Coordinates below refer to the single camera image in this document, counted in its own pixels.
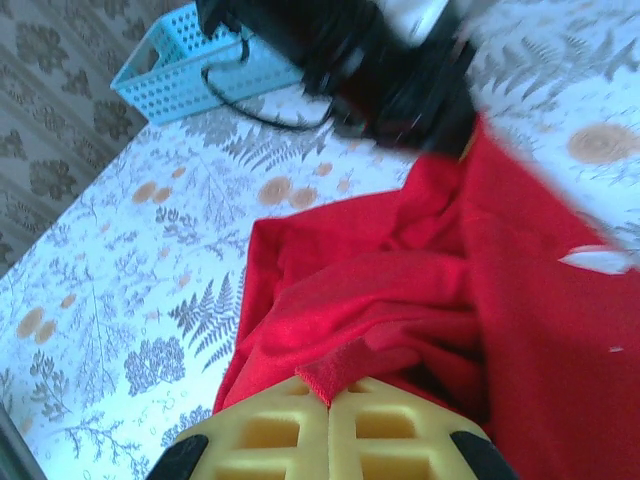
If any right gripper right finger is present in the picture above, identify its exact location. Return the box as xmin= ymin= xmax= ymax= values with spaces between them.
xmin=330 ymin=377 xmax=519 ymax=480

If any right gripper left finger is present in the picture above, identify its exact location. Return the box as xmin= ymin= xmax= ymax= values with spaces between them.
xmin=149 ymin=377 xmax=331 ymax=480

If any red t-shirt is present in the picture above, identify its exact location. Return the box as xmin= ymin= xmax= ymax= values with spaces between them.
xmin=212 ymin=117 xmax=640 ymax=480

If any light blue perforated plastic basket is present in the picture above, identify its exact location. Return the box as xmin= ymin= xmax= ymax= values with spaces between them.
xmin=109 ymin=2 xmax=306 ymax=126

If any floral patterned tablecloth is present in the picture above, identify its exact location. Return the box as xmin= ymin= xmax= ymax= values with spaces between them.
xmin=0 ymin=0 xmax=640 ymax=480

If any thin black left gripper wire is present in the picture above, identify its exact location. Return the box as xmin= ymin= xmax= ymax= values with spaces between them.
xmin=202 ymin=34 xmax=336 ymax=132

